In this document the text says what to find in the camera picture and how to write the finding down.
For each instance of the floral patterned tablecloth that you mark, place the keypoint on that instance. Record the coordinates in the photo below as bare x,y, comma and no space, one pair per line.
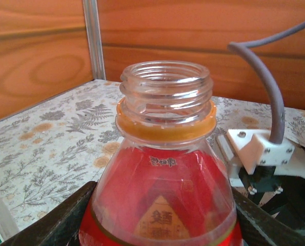
52,143

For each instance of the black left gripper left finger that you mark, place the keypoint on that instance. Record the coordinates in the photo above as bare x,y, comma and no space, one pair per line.
55,223

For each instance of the red label plastic bottle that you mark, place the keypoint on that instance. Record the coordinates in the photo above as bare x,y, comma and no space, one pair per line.
165,184

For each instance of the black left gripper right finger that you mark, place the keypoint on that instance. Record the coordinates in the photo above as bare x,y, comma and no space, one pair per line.
260,230

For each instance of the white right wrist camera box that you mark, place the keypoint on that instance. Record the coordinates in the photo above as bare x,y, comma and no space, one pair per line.
260,151

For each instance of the aluminium frame post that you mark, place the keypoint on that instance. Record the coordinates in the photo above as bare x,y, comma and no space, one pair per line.
93,38

